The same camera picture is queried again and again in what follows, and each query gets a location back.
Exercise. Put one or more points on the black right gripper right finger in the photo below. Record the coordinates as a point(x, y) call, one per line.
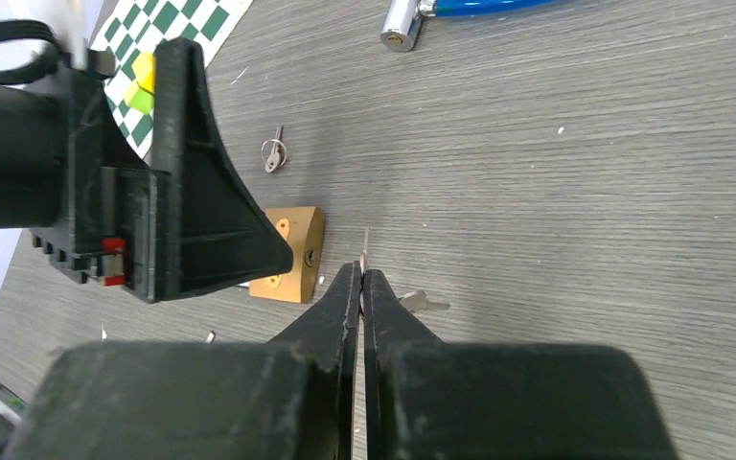
point(430, 399)

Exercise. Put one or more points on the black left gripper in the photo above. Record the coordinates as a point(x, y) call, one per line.
point(182, 227)

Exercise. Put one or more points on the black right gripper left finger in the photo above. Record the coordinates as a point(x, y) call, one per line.
point(289, 398)

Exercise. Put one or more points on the brass padlock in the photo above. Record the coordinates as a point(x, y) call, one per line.
point(303, 230)

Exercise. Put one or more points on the silver key bunch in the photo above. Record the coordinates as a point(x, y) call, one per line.
point(416, 301)

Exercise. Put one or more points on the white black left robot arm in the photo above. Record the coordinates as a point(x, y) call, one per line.
point(29, 145)

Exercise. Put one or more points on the green block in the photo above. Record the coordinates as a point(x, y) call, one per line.
point(139, 98)

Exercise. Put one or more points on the yellow block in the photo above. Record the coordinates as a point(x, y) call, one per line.
point(143, 68)

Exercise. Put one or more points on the green white chessboard mat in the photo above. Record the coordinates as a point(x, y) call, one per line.
point(139, 26)

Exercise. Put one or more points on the blue cable lock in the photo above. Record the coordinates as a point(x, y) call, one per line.
point(404, 18)

